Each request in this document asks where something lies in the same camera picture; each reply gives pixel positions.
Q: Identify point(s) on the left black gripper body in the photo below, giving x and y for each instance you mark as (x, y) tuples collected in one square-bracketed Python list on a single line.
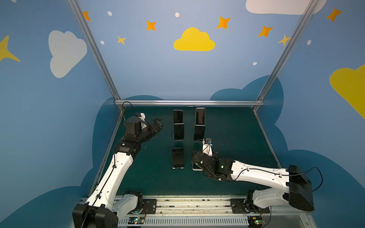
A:
[(151, 128)]

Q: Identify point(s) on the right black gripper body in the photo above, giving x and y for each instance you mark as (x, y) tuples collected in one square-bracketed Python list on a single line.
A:
[(201, 162)]

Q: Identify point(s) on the phone white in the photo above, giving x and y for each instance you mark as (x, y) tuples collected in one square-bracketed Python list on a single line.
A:
[(195, 167)]

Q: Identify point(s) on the phone dark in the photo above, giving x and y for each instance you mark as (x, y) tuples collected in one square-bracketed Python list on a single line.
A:
[(199, 132), (178, 157), (179, 131)]

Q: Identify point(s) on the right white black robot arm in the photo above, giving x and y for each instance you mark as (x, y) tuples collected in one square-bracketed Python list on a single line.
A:
[(283, 186)]

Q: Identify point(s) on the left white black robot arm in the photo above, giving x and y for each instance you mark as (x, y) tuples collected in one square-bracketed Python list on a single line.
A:
[(101, 210)]

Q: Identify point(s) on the back left phone purple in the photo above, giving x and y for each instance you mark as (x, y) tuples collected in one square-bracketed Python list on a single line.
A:
[(178, 117)]

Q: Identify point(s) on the back right phone silver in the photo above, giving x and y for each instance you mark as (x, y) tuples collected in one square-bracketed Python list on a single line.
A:
[(200, 114)]

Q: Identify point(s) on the right green circuit board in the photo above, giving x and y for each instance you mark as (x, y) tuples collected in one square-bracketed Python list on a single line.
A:
[(255, 222)]

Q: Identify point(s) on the green circuit board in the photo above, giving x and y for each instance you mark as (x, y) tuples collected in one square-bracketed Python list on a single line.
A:
[(255, 222), (136, 221)]

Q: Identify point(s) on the back horizontal aluminium bar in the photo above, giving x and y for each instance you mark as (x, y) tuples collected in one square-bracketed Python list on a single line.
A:
[(191, 102)]

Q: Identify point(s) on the left green circuit board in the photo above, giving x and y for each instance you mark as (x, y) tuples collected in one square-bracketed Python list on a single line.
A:
[(136, 221)]

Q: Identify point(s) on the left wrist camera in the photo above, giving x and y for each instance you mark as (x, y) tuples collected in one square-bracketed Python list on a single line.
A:
[(141, 116)]

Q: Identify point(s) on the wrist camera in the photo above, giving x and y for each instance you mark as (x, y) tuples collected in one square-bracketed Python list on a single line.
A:
[(207, 146), (141, 116)]

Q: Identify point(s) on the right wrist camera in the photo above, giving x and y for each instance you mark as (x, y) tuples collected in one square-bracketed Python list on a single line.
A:
[(207, 146)]

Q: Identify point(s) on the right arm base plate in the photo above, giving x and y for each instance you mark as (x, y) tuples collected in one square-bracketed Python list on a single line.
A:
[(239, 206)]

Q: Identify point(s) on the aluminium mounting rail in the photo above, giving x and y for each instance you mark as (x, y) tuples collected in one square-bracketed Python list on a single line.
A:
[(214, 212)]

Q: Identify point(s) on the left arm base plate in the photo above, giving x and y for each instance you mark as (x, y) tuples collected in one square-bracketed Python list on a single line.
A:
[(148, 207)]

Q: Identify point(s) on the left aluminium frame post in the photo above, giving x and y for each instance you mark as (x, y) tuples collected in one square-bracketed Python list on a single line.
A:
[(78, 13)]

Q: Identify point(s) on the aluminium frame post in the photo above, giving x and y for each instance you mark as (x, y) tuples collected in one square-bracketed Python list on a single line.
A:
[(299, 29), (78, 13)]

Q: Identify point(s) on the right aluminium frame post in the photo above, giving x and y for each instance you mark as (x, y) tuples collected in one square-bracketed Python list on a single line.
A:
[(299, 29)]

